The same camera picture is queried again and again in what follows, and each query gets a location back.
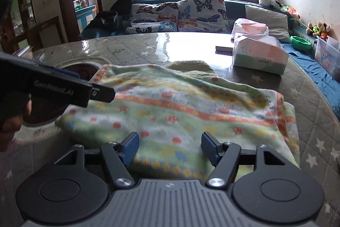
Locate green orange patterned garment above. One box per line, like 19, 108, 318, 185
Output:
55, 64, 300, 181

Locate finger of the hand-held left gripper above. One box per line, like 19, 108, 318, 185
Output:
89, 83, 116, 104
52, 69, 81, 79

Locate person's left hand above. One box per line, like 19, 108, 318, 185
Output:
0, 99, 33, 153

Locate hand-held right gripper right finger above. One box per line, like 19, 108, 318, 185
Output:
201, 132, 287, 188

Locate brown plush toys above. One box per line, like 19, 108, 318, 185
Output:
306, 22, 332, 40

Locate orange green plush toy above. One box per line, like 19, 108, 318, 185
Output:
280, 5, 297, 18

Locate green plastic bowl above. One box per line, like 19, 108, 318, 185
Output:
289, 36, 313, 52

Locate pink green tissue pack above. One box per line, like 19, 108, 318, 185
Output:
232, 33, 289, 76

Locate grey pillow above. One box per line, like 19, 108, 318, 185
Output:
244, 5, 291, 43

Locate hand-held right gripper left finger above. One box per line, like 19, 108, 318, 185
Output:
54, 132, 140, 188

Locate clear plastic storage box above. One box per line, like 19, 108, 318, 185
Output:
314, 36, 329, 70
326, 36, 340, 79

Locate large butterfly print pillow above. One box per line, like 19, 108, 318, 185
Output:
177, 0, 229, 32

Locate blue cabinet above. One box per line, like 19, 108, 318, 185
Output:
75, 4, 96, 32

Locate wooden shelf cabinet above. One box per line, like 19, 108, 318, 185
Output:
5, 0, 43, 52

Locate black bag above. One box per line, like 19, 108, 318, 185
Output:
80, 11, 120, 37

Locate pink white tissue pack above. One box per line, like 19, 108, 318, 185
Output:
232, 18, 269, 39

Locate olive green knit cloth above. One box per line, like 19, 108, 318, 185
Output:
167, 60, 216, 79

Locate white black plush toy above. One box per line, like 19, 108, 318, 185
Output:
258, 0, 282, 9

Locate black backpack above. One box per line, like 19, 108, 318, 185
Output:
110, 0, 134, 18

